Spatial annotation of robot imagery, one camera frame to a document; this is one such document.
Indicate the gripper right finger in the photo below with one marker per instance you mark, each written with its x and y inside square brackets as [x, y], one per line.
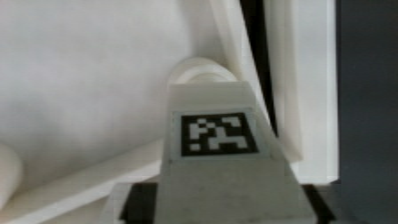
[325, 204]

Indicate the white square table top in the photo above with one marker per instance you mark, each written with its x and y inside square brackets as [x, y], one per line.
[87, 54]

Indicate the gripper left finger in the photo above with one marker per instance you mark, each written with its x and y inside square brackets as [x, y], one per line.
[129, 204]

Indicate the white U-shaped fence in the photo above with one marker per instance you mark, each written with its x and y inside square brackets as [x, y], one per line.
[300, 34]

